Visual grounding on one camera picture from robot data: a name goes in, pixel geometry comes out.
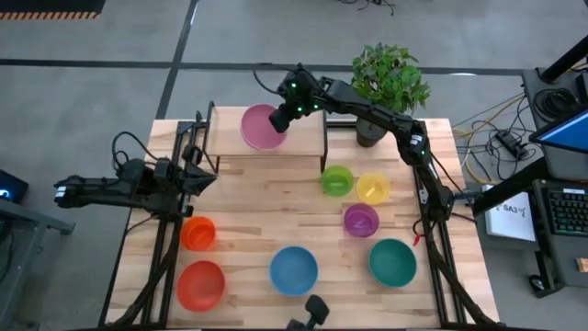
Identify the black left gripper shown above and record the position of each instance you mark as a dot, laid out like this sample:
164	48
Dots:
172	177

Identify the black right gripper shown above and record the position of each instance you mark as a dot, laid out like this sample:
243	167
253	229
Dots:
285	117

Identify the large pink bowl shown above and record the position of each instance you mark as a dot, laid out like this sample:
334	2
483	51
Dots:
257	131

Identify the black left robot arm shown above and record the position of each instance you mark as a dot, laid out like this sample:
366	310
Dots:
92	188

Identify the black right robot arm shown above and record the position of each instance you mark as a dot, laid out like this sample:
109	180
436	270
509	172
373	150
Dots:
367	108

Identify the wooden shelf with black legs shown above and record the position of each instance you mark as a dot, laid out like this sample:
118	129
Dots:
312	138

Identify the small translucent orange bowl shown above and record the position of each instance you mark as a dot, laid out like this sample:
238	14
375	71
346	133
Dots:
198	233

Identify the small translucent green bowl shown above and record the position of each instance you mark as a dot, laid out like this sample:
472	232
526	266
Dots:
337	181

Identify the dark plant pot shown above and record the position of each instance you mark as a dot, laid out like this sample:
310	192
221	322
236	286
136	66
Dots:
367	135

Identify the large red-orange bowl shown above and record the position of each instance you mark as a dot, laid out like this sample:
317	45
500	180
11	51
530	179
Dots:
201	286

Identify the green leafy plant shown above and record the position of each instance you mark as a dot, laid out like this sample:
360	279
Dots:
388	78

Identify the small translucent yellow bowl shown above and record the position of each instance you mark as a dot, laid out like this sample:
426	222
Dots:
373	189

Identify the small translucent purple bowl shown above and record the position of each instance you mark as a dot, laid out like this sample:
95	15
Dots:
361	220

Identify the large blue bowl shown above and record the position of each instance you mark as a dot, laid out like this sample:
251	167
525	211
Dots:
294	271

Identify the black dumbbell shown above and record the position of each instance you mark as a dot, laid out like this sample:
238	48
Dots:
316	310

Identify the grey side table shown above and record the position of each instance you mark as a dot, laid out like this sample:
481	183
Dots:
27	220

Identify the large teal green bowl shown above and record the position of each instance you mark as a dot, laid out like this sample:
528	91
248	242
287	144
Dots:
392	263

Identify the black device with blue light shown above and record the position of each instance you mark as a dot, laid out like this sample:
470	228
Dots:
11	186

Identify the black power strip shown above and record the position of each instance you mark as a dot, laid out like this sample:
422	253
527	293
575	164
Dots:
511	143

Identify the black mat with hazard stripes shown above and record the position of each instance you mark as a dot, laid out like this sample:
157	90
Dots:
50	7

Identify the black slanted stand bar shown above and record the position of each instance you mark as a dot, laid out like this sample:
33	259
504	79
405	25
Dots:
510	186

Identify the white box with print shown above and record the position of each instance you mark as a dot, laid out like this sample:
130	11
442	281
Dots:
510	220

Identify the laptop screen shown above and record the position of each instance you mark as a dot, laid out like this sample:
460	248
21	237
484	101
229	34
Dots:
562	131

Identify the black keyboard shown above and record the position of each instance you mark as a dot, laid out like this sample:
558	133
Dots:
569	212

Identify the black frame crossbar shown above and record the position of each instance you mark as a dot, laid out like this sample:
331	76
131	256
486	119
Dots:
342	123

